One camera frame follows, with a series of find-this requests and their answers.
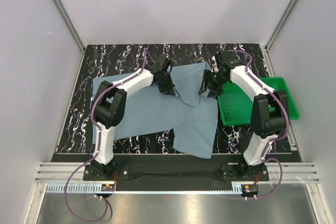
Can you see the aluminium frame post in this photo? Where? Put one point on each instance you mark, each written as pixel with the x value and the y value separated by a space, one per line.
pixel 69 24
pixel 286 14

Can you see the blue-grey t shirt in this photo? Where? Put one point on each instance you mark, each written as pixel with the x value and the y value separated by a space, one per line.
pixel 192 116

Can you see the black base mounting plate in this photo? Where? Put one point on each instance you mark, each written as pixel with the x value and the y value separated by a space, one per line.
pixel 127 167

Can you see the grey slotted cable duct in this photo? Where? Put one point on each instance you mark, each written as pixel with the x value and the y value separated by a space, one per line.
pixel 146 188

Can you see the right aluminium frame post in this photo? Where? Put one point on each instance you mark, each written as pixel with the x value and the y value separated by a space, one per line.
pixel 286 14

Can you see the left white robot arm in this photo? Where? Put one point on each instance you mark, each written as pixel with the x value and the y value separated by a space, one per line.
pixel 109 107

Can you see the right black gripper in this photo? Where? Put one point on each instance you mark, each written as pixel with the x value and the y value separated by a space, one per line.
pixel 214 91

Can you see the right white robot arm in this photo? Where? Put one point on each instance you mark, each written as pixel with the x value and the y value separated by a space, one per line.
pixel 269 115

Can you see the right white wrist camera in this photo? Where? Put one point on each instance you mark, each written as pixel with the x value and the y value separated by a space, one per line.
pixel 214 68

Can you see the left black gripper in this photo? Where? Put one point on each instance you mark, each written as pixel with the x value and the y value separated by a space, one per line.
pixel 168 89

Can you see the left aluminium frame post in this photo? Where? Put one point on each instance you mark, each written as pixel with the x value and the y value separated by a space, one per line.
pixel 69 24

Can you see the aluminium cross rail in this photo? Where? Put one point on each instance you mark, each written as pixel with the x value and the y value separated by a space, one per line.
pixel 290 173

